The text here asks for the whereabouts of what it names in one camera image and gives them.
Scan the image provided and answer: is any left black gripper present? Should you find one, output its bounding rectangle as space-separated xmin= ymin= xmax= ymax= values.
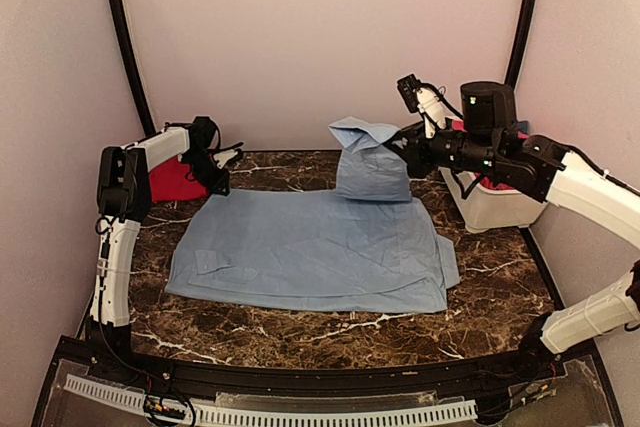
xmin=182 ymin=149 xmax=229 ymax=194

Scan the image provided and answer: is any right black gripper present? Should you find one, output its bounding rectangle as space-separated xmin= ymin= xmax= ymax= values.
xmin=383 ymin=119 xmax=502 ymax=178

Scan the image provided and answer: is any red t-shirt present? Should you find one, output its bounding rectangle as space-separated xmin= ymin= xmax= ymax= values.
xmin=149 ymin=157 xmax=208 ymax=203

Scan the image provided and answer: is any light blue shirt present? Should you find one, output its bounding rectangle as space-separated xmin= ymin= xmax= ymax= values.
xmin=166 ymin=117 xmax=460 ymax=314

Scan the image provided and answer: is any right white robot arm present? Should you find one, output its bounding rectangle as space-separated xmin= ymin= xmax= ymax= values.
xmin=385 ymin=123 xmax=639 ymax=381

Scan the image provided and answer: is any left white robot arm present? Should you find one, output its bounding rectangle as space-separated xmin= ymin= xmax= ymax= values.
xmin=85 ymin=116 xmax=243 ymax=383

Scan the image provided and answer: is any white plastic laundry bin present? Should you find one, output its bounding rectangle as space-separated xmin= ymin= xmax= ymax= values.
xmin=439 ymin=167 xmax=546 ymax=233

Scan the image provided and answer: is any pink garment in bin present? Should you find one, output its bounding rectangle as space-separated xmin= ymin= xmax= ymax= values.
xmin=449 ymin=119 xmax=531 ymax=193

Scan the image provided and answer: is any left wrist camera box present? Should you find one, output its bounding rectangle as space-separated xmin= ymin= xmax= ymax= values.
xmin=189 ymin=116 xmax=221 ymax=149

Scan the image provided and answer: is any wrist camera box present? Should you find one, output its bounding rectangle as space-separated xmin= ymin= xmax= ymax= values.
xmin=460 ymin=81 xmax=517 ymax=136
xmin=189 ymin=116 xmax=221 ymax=149

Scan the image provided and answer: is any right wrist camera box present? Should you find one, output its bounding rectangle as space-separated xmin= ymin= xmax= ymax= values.
xmin=460 ymin=81 xmax=517 ymax=136

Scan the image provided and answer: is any right black frame post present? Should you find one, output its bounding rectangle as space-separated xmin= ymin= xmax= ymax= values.
xmin=505 ymin=0 xmax=536 ymax=89

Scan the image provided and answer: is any black frame post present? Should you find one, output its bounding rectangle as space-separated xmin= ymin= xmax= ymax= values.
xmin=505 ymin=0 xmax=536 ymax=89
xmin=108 ymin=0 xmax=156 ymax=136

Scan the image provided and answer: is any left black frame post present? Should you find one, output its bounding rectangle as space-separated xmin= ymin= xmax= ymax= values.
xmin=108 ymin=0 xmax=156 ymax=136

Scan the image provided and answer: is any white slotted cable duct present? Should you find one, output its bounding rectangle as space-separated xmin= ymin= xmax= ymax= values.
xmin=64 ymin=374 xmax=478 ymax=427

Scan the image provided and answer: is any left electronics board with wires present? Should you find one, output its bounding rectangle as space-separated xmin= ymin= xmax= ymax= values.
xmin=139 ymin=371 xmax=196 ymax=426

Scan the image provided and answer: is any electronics board with wires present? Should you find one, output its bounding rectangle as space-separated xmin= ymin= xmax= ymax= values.
xmin=507 ymin=377 xmax=559 ymax=413
xmin=139 ymin=371 xmax=196 ymax=426

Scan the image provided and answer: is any right electronics board with wires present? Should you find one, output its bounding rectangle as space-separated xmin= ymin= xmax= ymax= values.
xmin=507 ymin=377 xmax=559 ymax=413

